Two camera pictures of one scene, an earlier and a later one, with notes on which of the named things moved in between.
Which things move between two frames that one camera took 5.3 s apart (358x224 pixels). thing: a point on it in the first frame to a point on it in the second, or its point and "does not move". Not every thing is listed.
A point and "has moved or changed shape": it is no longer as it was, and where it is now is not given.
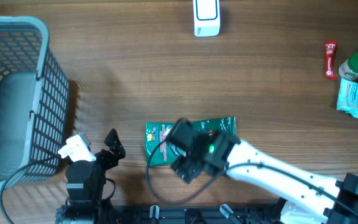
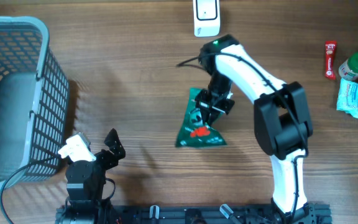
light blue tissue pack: (350, 98) does not move
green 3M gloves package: (157, 135) has moved or changed shape
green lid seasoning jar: (355, 67) does not move
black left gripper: (115, 147) does not move
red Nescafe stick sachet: (330, 60) does not move
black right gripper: (186, 165) to (207, 107)
